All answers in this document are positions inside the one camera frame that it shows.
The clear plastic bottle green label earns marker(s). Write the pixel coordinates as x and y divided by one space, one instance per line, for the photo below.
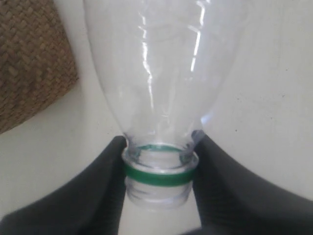
160 64

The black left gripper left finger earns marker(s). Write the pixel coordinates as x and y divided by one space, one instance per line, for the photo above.
89 204

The brown woven wicker basket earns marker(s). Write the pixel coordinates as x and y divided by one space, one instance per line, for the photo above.
37 66

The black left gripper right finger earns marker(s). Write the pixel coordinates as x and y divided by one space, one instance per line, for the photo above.
232 200

